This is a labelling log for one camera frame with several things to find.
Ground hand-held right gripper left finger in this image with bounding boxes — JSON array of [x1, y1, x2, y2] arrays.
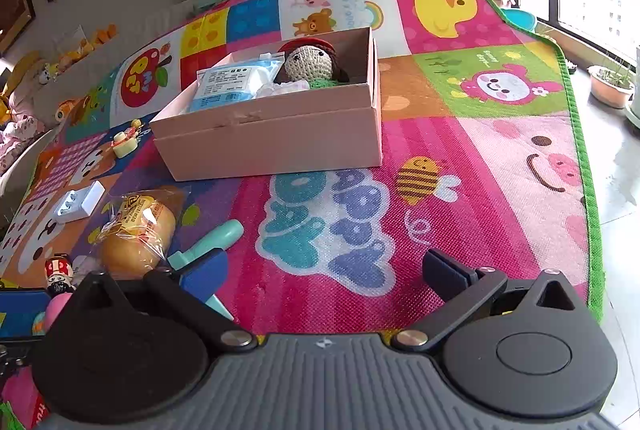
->
[[56, 249, 256, 354]]

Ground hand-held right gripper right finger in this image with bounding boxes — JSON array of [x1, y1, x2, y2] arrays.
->
[[392, 248, 597, 354]]

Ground teal handled tool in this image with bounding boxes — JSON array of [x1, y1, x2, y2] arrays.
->
[[165, 219, 246, 324]]

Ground bread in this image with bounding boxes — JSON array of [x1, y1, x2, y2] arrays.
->
[[95, 187, 194, 279]]

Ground white power adapter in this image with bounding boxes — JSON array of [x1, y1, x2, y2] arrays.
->
[[53, 182, 106, 225]]

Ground pink cardboard box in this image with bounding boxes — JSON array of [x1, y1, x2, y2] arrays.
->
[[149, 26, 384, 183]]

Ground small nutcracker figurine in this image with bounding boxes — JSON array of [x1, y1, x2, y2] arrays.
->
[[44, 253, 79, 297]]

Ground small yellow toy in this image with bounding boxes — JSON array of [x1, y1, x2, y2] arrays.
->
[[111, 120, 145, 159]]

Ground pink and green ball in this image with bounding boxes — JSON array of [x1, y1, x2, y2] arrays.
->
[[44, 292, 77, 337]]

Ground colourful cartoon play mat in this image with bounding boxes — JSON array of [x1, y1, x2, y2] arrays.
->
[[0, 0, 607, 347]]

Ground blue and white packet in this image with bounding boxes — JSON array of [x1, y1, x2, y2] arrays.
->
[[187, 52, 285, 113]]

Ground white crumpled cloth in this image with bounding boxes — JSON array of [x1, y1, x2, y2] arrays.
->
[[257, 78, 312, 98]]

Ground orange fish plush toy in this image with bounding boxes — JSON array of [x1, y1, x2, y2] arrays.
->
[[54, 96, 85, 127]]

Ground pink plush toy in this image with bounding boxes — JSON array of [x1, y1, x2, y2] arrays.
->
[[0, 114, 47, 171]]

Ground crochet doll with red hat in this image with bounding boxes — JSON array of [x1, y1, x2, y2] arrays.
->
[[272, 36, 351, 88]]

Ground white flower pot with plant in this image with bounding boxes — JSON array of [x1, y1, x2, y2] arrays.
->
[[587, 57, 637, 109]]

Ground pale plant pot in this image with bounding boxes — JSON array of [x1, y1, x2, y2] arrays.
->
[[624, 44, 640, 131]]

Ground orange plush toys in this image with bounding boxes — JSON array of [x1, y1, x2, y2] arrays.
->
[[57, 24, 119, 66]]

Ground teal bowl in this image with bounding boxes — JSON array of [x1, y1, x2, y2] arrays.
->
[[500, 8, 539, 33]]

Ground yellow plush toy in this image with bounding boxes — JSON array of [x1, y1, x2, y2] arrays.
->
[[9, 52, 47, 86]]

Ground clear card stand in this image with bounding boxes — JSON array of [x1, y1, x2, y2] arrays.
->
[[52, 24, 89, 56]]

